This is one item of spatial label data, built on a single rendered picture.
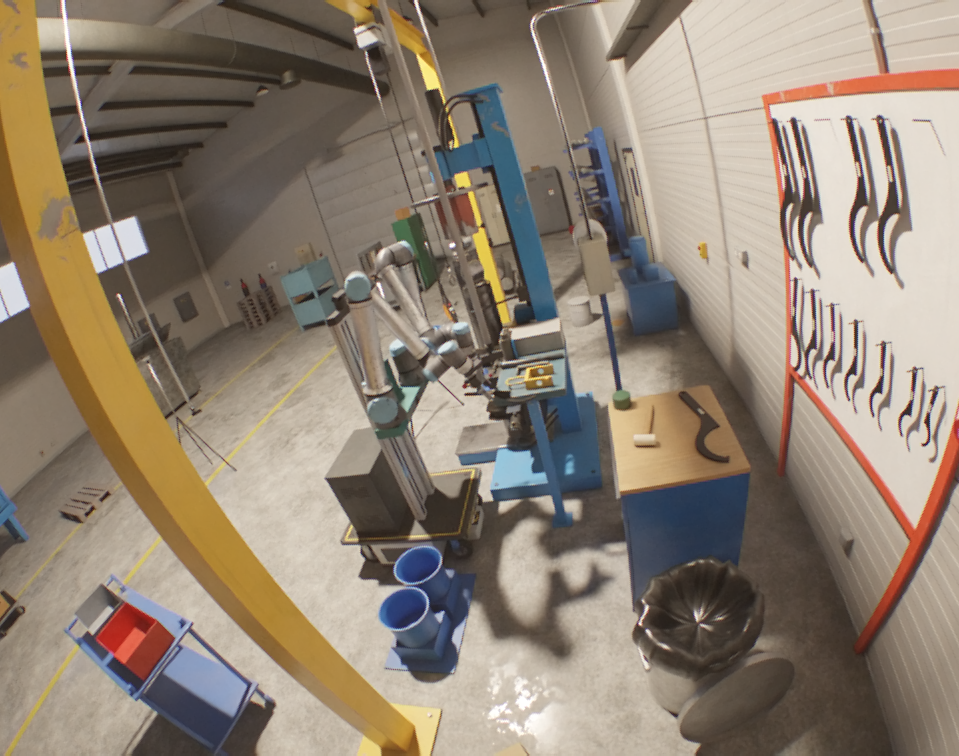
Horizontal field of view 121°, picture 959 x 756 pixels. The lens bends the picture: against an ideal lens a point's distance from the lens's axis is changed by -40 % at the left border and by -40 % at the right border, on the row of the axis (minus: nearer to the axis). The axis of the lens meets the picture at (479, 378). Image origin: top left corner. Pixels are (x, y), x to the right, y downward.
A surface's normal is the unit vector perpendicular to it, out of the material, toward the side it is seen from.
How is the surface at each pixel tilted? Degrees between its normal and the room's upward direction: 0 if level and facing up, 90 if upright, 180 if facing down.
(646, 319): 90
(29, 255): 90
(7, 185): 90
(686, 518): 90
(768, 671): 77
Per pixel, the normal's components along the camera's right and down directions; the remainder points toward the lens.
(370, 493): -0.14, 0.47
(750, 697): 0.02, 0.20
